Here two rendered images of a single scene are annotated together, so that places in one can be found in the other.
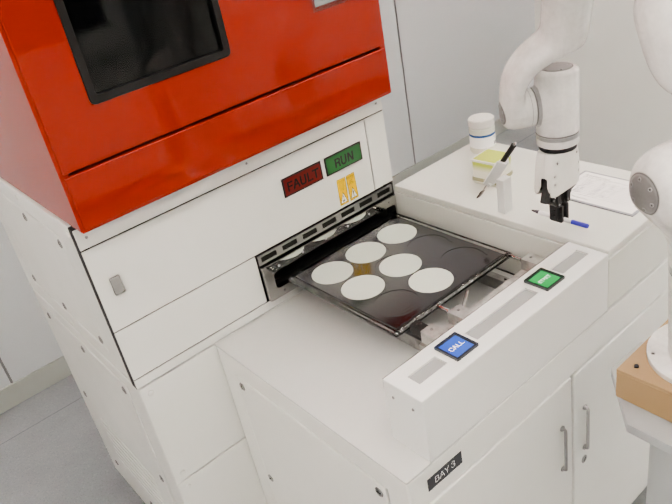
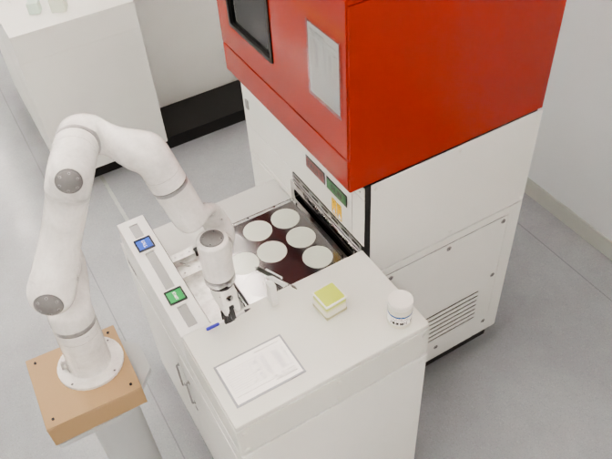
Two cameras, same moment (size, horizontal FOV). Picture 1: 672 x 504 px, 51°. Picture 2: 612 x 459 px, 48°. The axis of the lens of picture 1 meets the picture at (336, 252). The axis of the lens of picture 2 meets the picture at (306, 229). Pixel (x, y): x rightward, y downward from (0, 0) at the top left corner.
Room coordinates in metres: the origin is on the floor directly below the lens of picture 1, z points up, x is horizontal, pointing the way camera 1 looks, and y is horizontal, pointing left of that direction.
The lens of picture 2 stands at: (1.71, -1.69, 2.56)
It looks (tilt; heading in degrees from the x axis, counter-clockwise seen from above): 45 degrees down; 97
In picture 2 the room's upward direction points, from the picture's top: 4 degrees counter-clockwise
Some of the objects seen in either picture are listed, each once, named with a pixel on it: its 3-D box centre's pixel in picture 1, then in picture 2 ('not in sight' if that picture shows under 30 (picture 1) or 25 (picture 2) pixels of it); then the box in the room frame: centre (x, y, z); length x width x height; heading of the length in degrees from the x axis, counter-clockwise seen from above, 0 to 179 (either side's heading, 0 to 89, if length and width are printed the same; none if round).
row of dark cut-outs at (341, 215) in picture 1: (328, 222); (325, 209); (1.56, 0.00, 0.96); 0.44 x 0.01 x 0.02; 125
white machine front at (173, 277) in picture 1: (264, 230); (300, 166); (1.47, 0.15, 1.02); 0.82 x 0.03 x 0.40; 125
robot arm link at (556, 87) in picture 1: (554, 99); (215, 254); (1.31, -0.48, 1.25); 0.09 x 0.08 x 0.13; 89
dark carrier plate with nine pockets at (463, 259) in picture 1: (396, 266); (272, 250); (1.39, -0.13, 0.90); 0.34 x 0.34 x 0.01; 35
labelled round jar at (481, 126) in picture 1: (482, 133); (400, 309); (1.80, -0.46, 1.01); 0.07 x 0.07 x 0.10
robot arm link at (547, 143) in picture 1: (558, 137); (219, 276); (1.31, -0.49, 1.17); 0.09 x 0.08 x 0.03; 125
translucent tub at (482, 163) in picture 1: (491, 167); (330, 301); (1.60, -0.43, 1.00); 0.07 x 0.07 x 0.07; 39
